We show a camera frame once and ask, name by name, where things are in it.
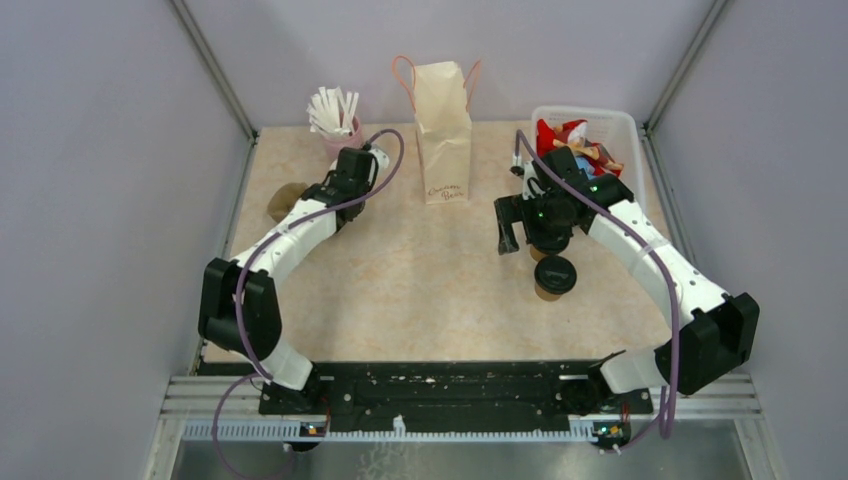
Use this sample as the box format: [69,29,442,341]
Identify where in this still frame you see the brown pulp cup carrier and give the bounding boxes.
[266,182,309,223]

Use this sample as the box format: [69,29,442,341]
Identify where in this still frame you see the brown paper coffee cup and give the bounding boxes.
[529,245,547,262]

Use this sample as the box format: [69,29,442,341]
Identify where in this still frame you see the red patterned cloth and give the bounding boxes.
[536,119,624,178]

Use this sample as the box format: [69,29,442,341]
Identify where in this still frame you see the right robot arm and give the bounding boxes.
[494,147,760,412]

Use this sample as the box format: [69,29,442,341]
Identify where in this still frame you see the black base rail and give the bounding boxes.
[258,361,654,434]

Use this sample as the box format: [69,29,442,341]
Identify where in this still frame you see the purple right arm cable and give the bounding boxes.
[513,129,682,455]

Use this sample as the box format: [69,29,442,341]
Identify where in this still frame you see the white plastic basket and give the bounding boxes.
[531,105,647,206]

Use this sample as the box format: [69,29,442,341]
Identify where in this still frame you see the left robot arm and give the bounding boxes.
[198,144,390,414]

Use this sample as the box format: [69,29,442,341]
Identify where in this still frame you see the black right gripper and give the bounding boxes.
[494,189,572,255]

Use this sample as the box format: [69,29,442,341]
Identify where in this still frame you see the blue cartoon cloth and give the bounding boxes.
[575,156,595,179]

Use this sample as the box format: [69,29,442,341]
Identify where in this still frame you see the pink straw holder cup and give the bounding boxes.
[322,116,366,161]

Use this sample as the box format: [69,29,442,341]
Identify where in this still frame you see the black cup lid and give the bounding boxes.
[534,256,577,295]
[532,236,571,255]

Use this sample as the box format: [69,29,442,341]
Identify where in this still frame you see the cream paper takeout bag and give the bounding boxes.
[391,55,481,205]

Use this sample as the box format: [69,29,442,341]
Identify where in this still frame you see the white wrapped straws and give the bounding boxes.
[306,87,359,141]

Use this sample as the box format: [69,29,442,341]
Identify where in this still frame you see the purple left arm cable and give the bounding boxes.
[211,128,406,480]

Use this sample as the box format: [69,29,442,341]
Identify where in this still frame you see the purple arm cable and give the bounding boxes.
[211,128,406,480]
[513,129,682,455]

